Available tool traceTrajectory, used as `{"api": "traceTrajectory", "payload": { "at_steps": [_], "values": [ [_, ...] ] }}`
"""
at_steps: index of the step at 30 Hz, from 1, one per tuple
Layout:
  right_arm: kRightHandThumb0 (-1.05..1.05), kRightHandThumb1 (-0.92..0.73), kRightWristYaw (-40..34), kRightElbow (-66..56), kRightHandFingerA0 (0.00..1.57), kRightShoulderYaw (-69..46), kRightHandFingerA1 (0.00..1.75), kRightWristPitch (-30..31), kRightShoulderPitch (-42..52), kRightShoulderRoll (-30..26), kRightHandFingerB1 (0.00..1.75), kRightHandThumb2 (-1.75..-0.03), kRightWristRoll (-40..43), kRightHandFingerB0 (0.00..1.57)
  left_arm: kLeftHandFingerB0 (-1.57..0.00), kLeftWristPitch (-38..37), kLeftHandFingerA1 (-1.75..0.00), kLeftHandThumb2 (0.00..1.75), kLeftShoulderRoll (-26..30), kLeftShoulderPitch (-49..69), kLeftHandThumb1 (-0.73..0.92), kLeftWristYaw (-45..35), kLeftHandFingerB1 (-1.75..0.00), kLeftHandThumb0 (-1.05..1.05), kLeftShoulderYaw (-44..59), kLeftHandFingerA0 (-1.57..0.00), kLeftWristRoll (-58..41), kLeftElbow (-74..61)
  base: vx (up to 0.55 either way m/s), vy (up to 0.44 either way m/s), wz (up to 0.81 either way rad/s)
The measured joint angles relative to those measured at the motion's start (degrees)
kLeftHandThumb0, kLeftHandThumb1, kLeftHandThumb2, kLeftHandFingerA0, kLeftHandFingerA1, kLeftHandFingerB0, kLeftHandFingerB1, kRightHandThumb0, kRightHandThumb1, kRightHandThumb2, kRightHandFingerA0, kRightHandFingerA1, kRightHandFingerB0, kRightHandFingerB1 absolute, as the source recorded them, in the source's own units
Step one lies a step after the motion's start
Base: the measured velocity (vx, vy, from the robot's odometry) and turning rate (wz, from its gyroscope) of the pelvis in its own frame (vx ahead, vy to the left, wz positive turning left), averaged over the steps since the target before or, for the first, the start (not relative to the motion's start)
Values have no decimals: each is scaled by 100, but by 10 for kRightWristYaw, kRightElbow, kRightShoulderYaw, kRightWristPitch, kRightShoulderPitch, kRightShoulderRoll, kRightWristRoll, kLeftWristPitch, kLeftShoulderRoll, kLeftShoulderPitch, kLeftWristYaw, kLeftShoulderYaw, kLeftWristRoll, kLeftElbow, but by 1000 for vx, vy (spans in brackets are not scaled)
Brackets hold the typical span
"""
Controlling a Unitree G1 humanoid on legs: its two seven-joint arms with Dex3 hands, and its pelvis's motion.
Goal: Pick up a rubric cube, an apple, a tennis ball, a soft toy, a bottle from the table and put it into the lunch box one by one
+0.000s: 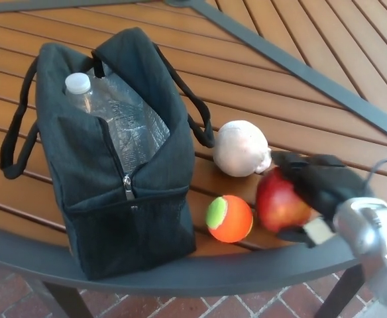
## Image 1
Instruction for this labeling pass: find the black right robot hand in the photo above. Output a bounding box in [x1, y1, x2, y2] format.
[271, 151, 375, 249]

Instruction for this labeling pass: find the red apple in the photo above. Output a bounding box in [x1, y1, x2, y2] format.
[256, 167, 313, 233]

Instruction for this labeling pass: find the clear plastic water bottle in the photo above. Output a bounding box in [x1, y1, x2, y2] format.
[64, 72, 171, 175]

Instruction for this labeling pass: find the cream round soft toy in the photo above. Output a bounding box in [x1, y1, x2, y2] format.
[212, 121, 273, 176]

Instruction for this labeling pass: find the orange and green tennis ball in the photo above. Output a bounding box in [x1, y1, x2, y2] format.
[205, 195, 254, 244]

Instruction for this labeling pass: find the dark grey insulated lunch bag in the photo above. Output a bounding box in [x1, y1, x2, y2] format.
[0, 27, 216, 281]

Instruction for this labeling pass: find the dark metal table leg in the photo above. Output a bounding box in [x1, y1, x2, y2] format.
[42, 281, 91, 318]
[325, 264, 366, 318]

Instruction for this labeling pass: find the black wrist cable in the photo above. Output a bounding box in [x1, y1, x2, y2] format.
[362, 158, 387, 196]

